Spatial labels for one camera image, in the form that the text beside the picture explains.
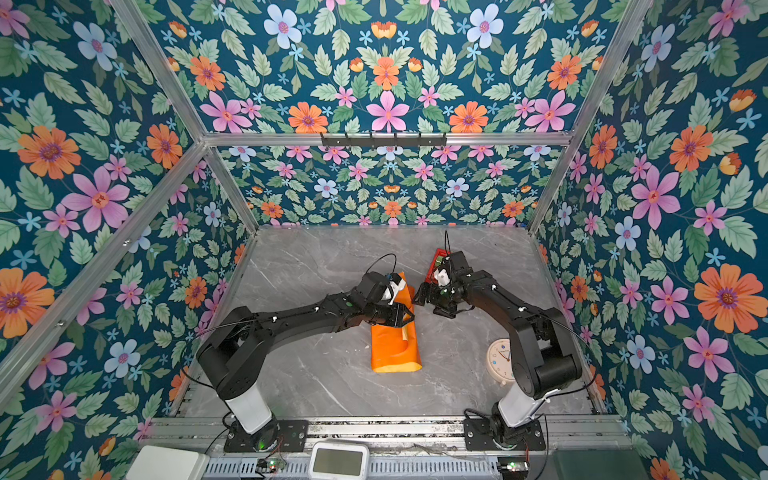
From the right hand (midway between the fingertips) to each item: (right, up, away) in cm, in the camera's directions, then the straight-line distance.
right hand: (422, 302), depth 89 cm
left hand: (-3, -3, -5) cm, 7 cm away
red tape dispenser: (+6, +14, +13) cm, 20 cm away
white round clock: (+22, -16, -5) cm, 28 cm away
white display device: (-21, -34, -21) cm, 44 cm away
